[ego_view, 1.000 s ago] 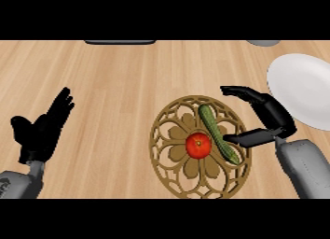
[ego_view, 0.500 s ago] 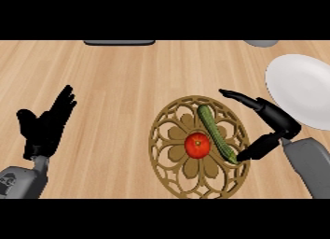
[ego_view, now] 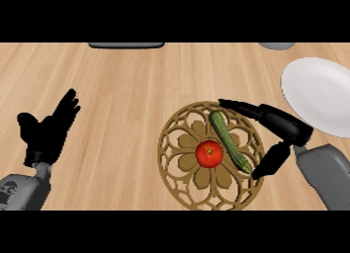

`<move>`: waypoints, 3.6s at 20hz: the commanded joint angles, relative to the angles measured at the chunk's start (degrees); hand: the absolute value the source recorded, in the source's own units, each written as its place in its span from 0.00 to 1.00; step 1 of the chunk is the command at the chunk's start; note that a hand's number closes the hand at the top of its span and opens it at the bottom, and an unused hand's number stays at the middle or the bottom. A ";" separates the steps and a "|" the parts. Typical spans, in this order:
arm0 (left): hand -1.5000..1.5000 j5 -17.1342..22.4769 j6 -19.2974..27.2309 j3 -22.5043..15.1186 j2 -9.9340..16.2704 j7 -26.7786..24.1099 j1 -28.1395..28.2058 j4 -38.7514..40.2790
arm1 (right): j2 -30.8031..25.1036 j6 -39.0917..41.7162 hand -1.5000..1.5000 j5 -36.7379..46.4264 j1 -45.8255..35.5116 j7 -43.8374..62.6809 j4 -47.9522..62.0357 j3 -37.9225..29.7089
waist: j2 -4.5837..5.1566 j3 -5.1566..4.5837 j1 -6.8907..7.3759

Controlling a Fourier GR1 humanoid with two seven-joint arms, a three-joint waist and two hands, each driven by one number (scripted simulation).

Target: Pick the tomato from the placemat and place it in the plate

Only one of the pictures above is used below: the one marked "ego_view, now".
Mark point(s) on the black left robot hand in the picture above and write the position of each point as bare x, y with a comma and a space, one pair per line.
49, 131

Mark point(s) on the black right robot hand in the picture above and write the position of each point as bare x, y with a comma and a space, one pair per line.
280, 126

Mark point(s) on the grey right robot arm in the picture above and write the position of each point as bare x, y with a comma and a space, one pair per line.
329, 178

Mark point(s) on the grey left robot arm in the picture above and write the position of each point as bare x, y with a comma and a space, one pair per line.
23, 189

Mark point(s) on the white round plate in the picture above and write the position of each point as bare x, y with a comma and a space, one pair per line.
324, 95

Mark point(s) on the red tomato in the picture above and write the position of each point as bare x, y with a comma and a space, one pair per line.
209, 153

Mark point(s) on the round brown openwork placemat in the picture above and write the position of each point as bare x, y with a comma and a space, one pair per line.
182, 158

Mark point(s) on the green cucumber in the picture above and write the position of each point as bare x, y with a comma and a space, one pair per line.
228, 140

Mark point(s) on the grey rounded object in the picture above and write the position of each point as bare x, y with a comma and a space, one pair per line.
277, 45

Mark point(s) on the dark grey flat appliance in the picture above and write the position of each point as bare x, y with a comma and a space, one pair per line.
126, 45

